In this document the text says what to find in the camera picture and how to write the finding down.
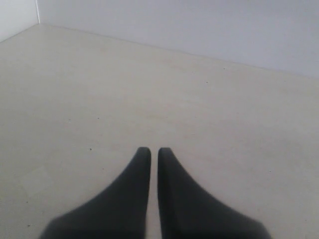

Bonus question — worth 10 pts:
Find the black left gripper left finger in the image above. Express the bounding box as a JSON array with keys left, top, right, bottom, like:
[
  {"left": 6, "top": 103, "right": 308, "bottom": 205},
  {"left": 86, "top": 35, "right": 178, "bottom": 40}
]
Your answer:
[{"left": 40, "top": 147, "right": 151, "bottom": 239}]

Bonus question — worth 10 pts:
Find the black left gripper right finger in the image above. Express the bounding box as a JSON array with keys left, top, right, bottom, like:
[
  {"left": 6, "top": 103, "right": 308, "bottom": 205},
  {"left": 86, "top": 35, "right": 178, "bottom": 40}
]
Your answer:
[{"left": 158, "top": 148, "right": 271, "bottom": 239}]

